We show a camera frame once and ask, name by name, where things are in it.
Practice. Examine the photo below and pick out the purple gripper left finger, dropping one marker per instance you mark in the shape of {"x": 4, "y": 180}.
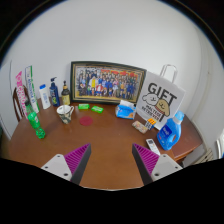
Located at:
{"x": 70, "y": 166}

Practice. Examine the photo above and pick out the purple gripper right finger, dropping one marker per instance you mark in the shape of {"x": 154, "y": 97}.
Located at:
{"x": 151, "y": 166}

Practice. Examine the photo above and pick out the white remote control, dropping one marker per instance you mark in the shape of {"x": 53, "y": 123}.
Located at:
{"x": 152, "y": 146}

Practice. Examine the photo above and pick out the blue detergent bottle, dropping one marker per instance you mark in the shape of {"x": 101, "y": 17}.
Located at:
{"x": 170, "y": 133}

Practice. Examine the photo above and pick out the small patterned box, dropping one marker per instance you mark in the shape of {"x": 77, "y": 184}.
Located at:
{"x": 140, "y": 127}

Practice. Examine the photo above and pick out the colourful cube puzzle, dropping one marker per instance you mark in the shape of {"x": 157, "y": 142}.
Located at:
{"x": 150, "y": 123}

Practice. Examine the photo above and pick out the red round coaster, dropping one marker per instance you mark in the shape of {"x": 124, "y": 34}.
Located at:
{"x": 86, "y": 121}

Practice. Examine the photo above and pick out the white patterned mug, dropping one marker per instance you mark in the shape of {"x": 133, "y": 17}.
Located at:
{"x": 65, "y": 113}

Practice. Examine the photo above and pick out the green soap bar right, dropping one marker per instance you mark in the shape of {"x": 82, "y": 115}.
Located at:
{"x": 97, "y": 109}

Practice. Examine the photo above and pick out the blue tissue pack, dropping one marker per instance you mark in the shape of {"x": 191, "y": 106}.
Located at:
{"x": 125, "y": 110}

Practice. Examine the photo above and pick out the green plastic bottle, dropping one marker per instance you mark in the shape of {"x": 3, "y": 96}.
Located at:
{"x": 34, "y": 121}

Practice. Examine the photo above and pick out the white gift paper bag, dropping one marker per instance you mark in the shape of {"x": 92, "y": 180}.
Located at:
{"x": 160, "y": 98}

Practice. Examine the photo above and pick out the dark brown pump bottle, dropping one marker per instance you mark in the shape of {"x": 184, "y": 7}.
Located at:
{"x": 65, "y": 95}

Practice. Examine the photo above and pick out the blue pump bottle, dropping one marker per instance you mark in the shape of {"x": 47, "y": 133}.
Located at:
{"x": 54, "y": 93}

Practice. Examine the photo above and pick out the white lotion bottle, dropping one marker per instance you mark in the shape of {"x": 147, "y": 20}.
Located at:
{"x": 44, "y": 96}

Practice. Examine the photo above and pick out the green white toothpaste box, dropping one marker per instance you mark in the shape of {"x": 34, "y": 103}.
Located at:
{"x": 30, "y": 88}

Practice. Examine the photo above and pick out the framed group photo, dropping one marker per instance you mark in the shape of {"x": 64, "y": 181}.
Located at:
{"x": 105, "y": 82}

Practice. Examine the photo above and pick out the pink toothpaste box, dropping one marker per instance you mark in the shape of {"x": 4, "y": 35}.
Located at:
{"x": 20, "y": 92}

